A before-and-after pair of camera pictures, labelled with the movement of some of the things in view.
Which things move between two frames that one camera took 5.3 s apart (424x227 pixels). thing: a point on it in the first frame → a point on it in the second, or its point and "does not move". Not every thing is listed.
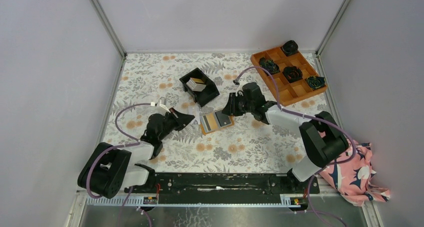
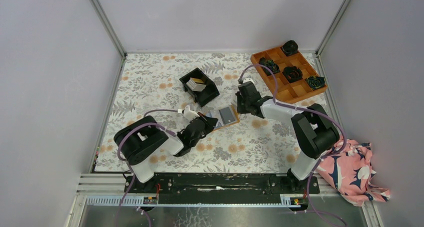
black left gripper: (199, 84) does not move
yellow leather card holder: (215, 120) does not move
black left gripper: (181, 120) → (209, 123)
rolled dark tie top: (290, 47) does not move
